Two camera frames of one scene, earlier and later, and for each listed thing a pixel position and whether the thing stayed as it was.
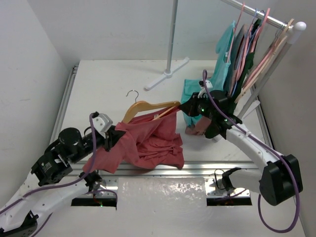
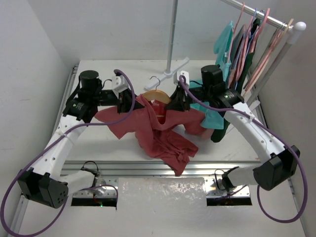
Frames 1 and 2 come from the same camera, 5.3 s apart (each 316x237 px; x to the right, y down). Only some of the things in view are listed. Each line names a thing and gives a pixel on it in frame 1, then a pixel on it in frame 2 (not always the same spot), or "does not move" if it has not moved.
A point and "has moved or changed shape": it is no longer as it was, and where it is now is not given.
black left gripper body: [110, 138] -> [123, 101]
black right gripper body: [200, 106] -> [201, 94]
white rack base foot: [168, 74] does not move
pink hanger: [234, 33] does not move
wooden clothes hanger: [139, 105] -> [156, 95]
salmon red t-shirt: [150, 139] has moved or changed shape
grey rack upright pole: [173, 33] does not move
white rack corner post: [295, 37] does not move
